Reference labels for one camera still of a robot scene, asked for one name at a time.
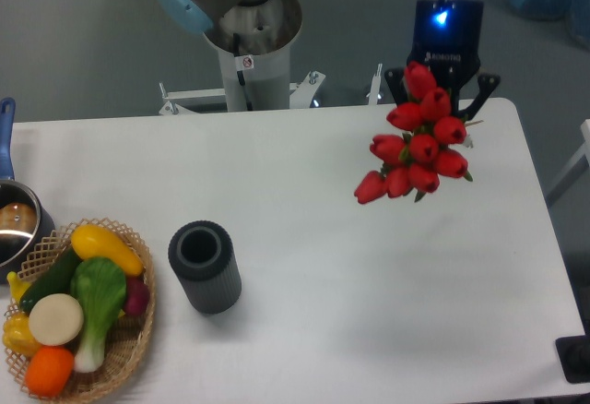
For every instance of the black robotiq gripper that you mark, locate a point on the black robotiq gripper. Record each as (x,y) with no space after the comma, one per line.
(446,39)

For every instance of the red tulip bouquet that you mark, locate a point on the red tulip bouquet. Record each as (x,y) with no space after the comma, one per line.
(414,161)

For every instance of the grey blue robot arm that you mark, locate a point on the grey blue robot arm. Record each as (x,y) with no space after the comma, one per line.
(253,39)

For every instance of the white furniture leg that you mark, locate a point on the white furniture leg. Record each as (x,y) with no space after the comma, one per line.
(572,170)

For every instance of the dark grey ribbed vase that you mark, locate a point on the dark grey ribbed vase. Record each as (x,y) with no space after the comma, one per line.
(201,255)

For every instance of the black device at edge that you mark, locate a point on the black device at edge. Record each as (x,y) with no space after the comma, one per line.
(574,358)

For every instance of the yellow squash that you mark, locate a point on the yellow squash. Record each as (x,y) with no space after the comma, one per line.
(90,240)

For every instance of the green bok choy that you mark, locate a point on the green bok choy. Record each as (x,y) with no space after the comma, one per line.
(99,286)

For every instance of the woven wicker basket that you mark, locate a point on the woven wicker basket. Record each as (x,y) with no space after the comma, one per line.
(126,342)

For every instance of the dark green cucumber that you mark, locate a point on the dark green cucumber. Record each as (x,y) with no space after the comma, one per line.
(56,279)

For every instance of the beige round bun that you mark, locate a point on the beige round bun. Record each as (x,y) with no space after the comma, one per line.
(56,319)

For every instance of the yellow banana tip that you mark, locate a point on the yellow banana tip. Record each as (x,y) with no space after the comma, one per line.
(17,286)

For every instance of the orange fruit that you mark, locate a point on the orange fruit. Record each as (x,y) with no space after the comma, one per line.
(49,370)

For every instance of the yellow bell pepper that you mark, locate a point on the yellow bell pepper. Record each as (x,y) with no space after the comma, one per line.
(18,337)

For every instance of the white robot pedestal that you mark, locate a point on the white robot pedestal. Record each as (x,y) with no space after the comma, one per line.
(253,47)

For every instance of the blue handled saucepan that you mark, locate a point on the blue handled saucepan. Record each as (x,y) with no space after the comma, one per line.
(24,221)

